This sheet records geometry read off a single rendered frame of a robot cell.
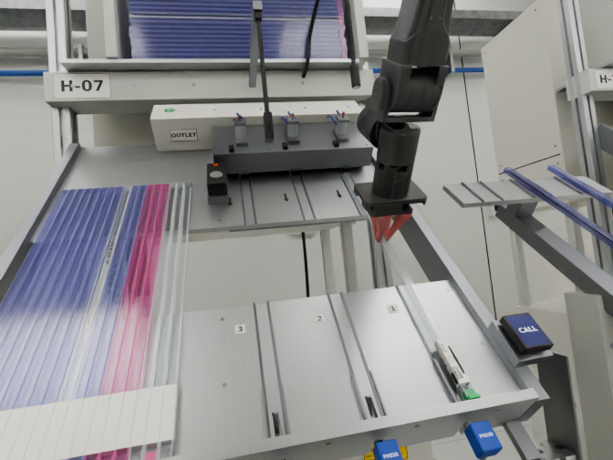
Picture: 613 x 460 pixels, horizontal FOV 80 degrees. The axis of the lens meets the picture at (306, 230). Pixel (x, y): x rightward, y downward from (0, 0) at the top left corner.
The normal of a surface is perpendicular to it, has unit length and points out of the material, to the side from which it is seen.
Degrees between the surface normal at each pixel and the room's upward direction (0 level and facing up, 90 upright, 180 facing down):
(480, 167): 90
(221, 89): 90
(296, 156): 135
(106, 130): 90
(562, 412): 90
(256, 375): 45
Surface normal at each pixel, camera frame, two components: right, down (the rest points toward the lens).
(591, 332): -0.97, 0.08
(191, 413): 0.05, -0.76
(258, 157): 0.19, 0.64
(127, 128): 0.18, -0.08
